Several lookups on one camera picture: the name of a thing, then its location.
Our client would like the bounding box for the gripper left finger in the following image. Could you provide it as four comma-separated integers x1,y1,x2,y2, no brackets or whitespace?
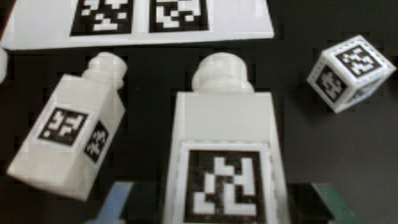
87,182,133,224

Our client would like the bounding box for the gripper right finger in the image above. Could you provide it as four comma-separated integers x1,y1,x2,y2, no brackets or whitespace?
311,183,366,224

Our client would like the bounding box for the white chair leg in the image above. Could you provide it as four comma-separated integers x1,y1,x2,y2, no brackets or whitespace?
7,52,128,200
162,53,292,224

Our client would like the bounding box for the white tagged cube nut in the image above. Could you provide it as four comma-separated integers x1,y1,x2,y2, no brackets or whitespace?
308,35,396,113

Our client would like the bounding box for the white marker base plate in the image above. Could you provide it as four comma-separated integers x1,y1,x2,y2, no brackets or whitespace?
0,0,274,50

